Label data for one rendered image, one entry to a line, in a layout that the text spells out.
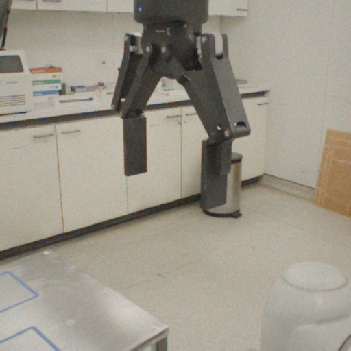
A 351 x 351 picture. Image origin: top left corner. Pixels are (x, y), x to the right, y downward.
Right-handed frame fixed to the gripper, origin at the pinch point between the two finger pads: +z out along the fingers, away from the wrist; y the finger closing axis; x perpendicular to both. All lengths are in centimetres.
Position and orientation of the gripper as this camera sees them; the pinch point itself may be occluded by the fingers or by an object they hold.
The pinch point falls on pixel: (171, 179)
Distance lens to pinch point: 49.4
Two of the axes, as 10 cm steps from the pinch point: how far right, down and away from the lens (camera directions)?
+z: 0.0, 9.6, 2.9
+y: -6.3, -2.3, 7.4
